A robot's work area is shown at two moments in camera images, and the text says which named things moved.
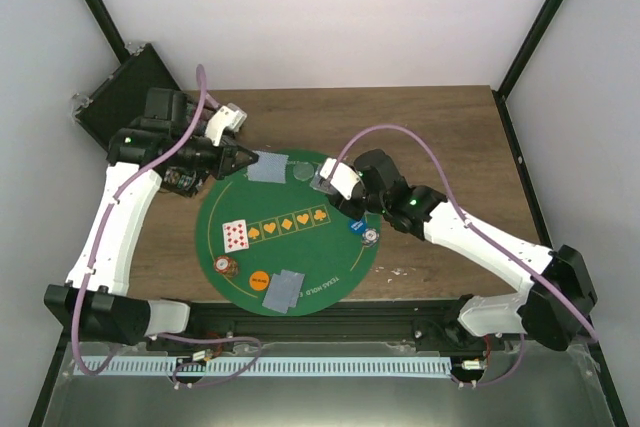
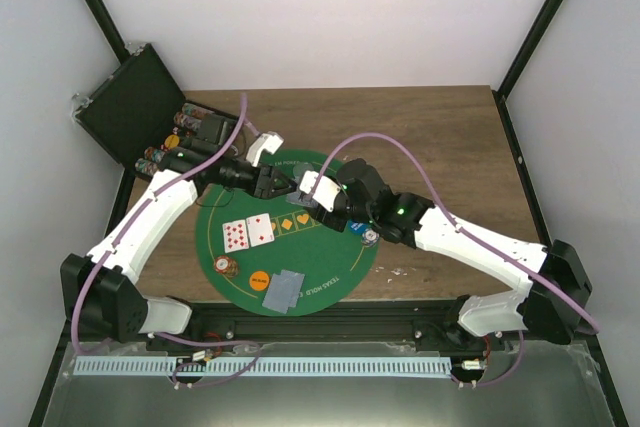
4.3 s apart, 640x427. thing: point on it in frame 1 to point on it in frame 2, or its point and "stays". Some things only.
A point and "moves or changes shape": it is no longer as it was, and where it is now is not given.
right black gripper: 356,214 to 318,216
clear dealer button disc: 303,171 stays
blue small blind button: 358,227 stays
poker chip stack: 226,266 stays
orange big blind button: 259,280 stays
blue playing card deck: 323,185 moves or changes shape
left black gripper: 225,162 to 262,185
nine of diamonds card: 235,236 stays
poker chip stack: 370,237 stays
